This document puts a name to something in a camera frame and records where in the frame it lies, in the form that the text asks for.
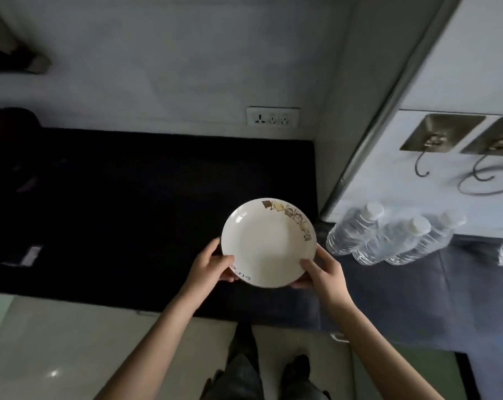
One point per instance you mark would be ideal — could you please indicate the person's right hand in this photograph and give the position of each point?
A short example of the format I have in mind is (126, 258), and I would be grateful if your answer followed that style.
(328, 277)

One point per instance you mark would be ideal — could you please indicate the person's left thumb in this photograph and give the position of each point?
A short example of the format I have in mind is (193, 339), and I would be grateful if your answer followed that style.
(223, 261)

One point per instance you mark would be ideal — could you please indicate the person's left forearm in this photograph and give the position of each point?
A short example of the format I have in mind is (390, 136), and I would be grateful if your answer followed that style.
(151, 345)

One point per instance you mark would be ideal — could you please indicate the clear plastic water bottle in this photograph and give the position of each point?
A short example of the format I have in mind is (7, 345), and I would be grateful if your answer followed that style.
(353, 229)
(430, 239)
(391, 241)

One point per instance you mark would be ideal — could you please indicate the person's right thumb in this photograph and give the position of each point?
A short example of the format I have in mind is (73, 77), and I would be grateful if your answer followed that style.
(309, 268)

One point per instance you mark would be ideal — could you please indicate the white patterned plate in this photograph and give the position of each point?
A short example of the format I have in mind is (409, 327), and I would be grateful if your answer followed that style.
(268, 242)

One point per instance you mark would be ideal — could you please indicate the person's left leg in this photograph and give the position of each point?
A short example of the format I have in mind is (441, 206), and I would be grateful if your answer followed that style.
(237, 370)

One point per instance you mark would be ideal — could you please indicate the dark round pot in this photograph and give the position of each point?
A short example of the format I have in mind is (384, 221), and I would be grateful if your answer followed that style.
(9, 145)

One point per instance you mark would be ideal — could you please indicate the person's left hand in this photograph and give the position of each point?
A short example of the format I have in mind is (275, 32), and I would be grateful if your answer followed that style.
(204, 267)

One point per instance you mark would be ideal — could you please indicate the person's right leg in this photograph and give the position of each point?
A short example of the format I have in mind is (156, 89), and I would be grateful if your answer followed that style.
(299, 381)

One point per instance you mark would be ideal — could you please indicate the white wall socket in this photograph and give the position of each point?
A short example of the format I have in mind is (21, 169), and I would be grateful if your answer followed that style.
(272, 117)

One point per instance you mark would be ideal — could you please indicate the person's right forearm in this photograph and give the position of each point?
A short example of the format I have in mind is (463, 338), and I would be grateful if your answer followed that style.
(380, 354)

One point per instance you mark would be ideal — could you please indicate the person's leg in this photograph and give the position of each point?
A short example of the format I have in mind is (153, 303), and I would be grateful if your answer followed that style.
(237, 370)
(299, 381)

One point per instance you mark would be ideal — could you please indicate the metal adhesive wall hook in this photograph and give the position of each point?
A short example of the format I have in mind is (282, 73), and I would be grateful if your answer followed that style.
(493, 149)
(436, 135)

